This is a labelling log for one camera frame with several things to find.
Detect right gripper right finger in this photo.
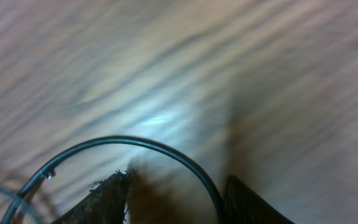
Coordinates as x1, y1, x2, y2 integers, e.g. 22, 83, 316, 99
224, 175, 294, 224

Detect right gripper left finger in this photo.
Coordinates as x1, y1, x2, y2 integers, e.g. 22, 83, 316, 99
51, 170, 134, 224

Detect black USB cable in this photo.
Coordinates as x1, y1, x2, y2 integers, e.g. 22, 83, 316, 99
0, 135, 225, 224

